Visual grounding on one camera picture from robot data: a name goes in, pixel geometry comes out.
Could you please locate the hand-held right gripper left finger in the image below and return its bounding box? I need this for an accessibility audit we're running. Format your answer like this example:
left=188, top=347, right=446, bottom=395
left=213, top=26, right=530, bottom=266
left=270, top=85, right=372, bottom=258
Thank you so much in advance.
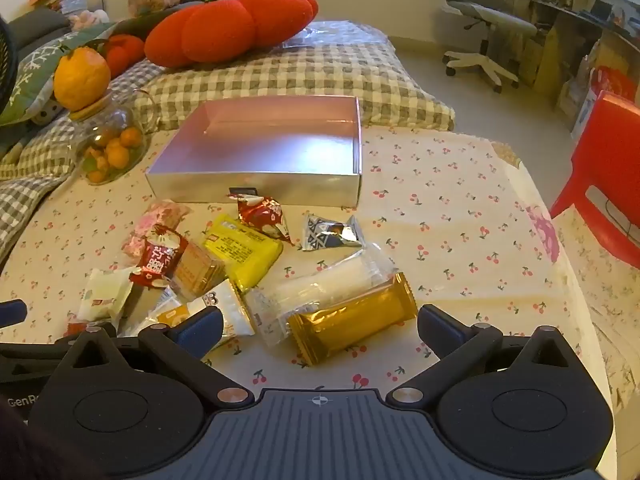
left=62, top=306, right=253, bottom=409

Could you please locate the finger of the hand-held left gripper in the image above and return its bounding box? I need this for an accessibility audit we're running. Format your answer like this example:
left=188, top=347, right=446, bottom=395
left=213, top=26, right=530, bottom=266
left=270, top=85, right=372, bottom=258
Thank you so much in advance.
left=0, top=342, right=73, bottom=362
left=0, top=300, right=28, bottom=328

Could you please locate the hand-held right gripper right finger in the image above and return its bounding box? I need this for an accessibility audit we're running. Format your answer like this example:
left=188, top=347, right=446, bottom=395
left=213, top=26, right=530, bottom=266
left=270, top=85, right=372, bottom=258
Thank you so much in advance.
left=386, top=304, right=581, bottom=409

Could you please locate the white packet with lotus chips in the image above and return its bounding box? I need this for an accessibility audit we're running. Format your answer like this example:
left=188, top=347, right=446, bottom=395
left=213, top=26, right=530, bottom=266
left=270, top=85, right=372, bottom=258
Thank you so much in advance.
left=117, top=280, right=257, bottom=351

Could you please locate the clear packet of brown crackers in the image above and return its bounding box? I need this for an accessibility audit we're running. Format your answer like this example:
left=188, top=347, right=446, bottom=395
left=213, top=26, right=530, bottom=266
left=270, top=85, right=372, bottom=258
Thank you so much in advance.
left=167, top=245, right=226, bottom=301

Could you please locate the red packet with white cartoon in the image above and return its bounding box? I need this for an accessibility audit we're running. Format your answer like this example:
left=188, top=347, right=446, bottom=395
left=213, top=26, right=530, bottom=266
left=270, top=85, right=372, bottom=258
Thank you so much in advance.
left=129, top=223, right=190, bottom=288

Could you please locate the yellow snack packet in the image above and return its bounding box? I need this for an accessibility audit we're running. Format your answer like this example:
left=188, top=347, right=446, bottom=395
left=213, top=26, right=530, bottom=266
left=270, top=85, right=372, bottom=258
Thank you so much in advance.
left=202, top=214, right=284, bottom=293

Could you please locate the gold snack packet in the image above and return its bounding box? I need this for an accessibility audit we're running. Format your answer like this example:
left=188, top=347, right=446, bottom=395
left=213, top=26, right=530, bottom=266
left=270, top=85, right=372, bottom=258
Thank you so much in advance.
left=287, top=272, right=418, bottom=367

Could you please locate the white and green snack packet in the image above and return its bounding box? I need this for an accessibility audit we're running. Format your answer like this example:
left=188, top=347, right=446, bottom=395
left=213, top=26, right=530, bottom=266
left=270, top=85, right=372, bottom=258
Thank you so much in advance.
left=77, top=267, right=135, bottom=322

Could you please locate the pink floral snack packet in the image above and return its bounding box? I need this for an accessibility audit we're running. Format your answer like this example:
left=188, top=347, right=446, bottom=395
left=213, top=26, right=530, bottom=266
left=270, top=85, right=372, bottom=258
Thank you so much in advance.
left=121, top=200, right=192, bottom=266

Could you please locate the clear packet with white bar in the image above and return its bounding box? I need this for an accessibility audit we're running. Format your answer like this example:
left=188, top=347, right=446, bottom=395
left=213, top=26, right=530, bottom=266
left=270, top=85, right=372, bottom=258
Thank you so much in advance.
left=270, top=247, right=396, bottom=311

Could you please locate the small red and white packet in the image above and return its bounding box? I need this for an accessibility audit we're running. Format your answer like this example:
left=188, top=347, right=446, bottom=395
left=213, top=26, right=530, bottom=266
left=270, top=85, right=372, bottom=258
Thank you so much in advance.
left=236, top=195, right=295, bottom=246

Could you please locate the blue and silver patterned packet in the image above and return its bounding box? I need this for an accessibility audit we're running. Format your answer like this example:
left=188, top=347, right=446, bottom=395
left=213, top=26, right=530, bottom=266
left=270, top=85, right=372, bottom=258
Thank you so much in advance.
left=301, top=213, right=362, bottom=252

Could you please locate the silver cardboard box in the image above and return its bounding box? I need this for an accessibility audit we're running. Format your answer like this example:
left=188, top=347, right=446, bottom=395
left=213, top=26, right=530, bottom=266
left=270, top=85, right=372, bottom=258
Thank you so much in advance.
left=145, top=95, right=363, bottom=208

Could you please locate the person's dark red clothing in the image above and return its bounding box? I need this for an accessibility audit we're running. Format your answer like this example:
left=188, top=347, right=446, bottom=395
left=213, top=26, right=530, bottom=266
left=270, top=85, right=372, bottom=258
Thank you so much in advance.
left=0, top=395, right=38, bottom=480

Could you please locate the grey checkered blanket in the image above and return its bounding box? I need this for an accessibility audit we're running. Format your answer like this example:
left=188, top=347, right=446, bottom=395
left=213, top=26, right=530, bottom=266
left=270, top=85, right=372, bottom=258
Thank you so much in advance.
left=0, top=115, right=101, bottom=261

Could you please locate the cherry print bed sheet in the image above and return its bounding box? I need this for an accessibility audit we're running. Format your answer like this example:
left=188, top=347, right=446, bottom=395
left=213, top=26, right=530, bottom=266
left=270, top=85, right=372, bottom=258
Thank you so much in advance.
left=0, top=127, right=640, bottom=480

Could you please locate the pile of small tangerines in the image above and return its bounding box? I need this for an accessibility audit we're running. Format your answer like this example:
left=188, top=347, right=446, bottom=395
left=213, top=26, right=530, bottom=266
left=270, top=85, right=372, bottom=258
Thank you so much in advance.
left=82, top=127, right=146, bottom=183

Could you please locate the blue and white plush toy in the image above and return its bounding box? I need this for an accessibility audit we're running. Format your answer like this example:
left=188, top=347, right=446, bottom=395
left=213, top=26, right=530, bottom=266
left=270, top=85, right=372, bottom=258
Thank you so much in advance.
left=30, top=102, right=66, bottom=126

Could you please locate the wooden jar lid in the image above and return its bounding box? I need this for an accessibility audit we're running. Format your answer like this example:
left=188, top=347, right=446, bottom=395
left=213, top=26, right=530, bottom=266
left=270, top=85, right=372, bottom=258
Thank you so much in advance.
left=67, top=91, right=113, bottom=122

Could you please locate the red plastic stool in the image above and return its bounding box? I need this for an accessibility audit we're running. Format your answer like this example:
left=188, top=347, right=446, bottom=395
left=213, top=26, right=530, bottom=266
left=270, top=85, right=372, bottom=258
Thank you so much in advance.
left=549, top=91, right=640, bottom=266

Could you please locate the large orange citrus fruit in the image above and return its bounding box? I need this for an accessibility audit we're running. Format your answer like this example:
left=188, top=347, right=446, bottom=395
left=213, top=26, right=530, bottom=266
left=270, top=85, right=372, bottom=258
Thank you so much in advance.
left=53, top=46, right=112, bottom=112

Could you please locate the green pillow with white print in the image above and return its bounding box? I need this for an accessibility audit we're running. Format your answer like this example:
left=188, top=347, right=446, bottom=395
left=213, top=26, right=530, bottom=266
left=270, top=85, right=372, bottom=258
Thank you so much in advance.
left=0, top=22, right=118, bottom=128

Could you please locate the black fan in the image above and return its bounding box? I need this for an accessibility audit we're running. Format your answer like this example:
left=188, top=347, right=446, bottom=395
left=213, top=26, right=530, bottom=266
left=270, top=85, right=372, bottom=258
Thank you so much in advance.
left=0, top=17, right=21, bottom=116

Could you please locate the green checkered pillow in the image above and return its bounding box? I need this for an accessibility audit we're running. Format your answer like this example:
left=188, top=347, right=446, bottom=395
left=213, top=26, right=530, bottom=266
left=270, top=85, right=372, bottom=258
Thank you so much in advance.
left=112, top=35, right=457, bottom=133

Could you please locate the small red plush fruit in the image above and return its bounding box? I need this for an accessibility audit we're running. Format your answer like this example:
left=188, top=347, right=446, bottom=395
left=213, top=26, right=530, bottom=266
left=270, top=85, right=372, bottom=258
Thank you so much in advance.
left=100, top=34, right=147, bottom=80

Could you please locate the grey headboard cushion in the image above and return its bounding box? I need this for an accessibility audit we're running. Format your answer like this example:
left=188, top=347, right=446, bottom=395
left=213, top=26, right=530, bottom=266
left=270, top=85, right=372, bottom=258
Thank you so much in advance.
left=7, top=10, right=71, bottom=51

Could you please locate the orange paper bag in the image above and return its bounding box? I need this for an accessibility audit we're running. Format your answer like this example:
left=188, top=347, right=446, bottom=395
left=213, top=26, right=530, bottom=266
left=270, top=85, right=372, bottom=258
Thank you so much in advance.
left=589, top=66, right=638, bottom=111

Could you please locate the pink plush toy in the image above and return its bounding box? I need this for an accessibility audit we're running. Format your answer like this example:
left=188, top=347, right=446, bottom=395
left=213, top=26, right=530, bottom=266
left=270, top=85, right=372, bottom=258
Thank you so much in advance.
left=67, top=9, right=111, bottom=33

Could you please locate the big red tomato plush pillow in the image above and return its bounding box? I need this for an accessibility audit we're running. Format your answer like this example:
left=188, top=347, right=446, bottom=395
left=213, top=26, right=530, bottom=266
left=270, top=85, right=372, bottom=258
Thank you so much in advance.
left=144, top=0, right=319, bottom=67

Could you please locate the clear plastic bag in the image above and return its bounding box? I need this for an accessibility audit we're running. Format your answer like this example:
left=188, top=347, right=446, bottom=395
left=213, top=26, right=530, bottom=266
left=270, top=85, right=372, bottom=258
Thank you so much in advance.
left=282, top=19, right=390, bottom=50

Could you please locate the grey office chair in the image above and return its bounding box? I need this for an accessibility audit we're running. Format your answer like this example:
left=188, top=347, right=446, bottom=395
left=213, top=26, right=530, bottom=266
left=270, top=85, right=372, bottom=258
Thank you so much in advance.
left=437, top=0, right=538, bottom=93

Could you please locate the cluttered desk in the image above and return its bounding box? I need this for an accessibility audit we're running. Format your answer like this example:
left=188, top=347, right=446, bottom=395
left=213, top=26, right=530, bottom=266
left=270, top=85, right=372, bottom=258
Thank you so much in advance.
left=530, top=0, right=640, bottom=61

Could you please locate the glass jar with handle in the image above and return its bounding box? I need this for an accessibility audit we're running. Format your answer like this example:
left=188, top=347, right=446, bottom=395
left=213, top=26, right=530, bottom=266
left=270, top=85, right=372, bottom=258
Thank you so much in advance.
left=75, top=89, right=161, bottom=187

